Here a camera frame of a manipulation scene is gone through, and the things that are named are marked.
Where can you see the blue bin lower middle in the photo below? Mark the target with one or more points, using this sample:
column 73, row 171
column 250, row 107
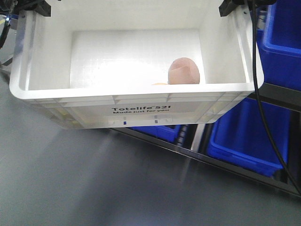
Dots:
column 168, row 133

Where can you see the blue bin upper right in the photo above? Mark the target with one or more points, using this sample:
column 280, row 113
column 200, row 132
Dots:
column 280, row 45

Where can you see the peach plush ball toy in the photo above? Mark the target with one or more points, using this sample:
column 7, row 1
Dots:
column 183, row 71

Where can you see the blue bin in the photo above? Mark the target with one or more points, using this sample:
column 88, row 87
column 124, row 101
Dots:
column 280, row 45
column 239, row 137
column 168, row 133

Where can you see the white plastic tote crate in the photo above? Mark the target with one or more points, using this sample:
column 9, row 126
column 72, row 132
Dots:
column 122, row 47

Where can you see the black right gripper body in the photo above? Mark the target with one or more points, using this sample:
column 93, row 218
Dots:
column 227, row 6

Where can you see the grey metal shelf rack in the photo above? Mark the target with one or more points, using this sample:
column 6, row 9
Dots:
column 209, row 125

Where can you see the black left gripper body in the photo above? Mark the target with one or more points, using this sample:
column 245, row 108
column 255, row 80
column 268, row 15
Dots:
column 39, row 6

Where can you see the blue bin lower right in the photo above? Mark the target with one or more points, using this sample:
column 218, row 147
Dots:
column 239, row 137

